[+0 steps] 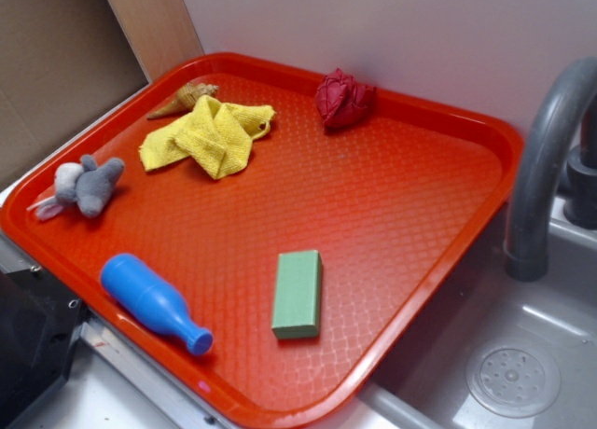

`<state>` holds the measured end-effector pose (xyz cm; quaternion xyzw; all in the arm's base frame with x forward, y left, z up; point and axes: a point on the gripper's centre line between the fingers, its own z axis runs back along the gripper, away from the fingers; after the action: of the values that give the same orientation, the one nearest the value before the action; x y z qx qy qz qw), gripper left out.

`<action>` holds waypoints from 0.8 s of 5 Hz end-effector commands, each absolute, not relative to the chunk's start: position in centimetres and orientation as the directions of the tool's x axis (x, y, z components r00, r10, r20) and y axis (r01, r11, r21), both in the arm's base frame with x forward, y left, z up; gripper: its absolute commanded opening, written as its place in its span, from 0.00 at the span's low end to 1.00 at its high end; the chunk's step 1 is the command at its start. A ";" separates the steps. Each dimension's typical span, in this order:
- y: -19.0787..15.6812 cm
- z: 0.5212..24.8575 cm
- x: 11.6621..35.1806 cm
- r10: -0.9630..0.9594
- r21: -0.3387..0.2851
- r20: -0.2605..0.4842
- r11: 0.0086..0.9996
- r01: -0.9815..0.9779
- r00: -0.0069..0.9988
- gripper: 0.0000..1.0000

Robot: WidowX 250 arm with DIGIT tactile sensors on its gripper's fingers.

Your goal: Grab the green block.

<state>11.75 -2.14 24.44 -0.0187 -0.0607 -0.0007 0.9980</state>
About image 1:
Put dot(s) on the green rectangular block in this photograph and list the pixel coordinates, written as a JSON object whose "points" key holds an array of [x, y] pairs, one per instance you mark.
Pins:
{"points": [[297, 298]]}

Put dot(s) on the yellow knitted cloth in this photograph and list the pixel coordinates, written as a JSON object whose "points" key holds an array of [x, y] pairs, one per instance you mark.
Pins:
{"points": [[218, 136]]}

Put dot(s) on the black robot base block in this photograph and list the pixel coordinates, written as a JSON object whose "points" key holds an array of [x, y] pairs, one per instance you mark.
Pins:
{"points": [[40, 325]]}

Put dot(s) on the grey plush toy animal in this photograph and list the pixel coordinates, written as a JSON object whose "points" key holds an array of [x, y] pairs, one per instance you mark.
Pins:
{"points": [[84, 185]]}

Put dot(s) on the brown cardboard panel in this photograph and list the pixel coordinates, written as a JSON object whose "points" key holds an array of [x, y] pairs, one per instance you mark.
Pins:
{"points": [[64, 63]]}

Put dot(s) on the brown spiral seashell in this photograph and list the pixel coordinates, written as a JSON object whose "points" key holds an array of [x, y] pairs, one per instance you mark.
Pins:
{"points": [[184, 100]]}

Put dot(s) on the grey toy sink basin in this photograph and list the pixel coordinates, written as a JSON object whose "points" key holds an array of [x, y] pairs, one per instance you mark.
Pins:
{"points": [[487, 351]]}

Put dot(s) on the red plastic tray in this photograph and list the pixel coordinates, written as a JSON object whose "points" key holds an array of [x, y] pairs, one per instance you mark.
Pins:
{"points": [[391, 204]]}

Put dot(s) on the dark red crumpled ball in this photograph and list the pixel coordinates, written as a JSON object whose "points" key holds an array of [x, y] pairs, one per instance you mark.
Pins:
{"points": [[342, 101]]}

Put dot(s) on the blue plastic toy bottle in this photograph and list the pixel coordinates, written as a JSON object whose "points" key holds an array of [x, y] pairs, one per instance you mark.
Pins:
{"points": [[153, 302]]}

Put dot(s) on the grey toy faucet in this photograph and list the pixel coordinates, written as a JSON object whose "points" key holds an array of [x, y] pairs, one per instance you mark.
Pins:
{"points": [[560, 151]]}

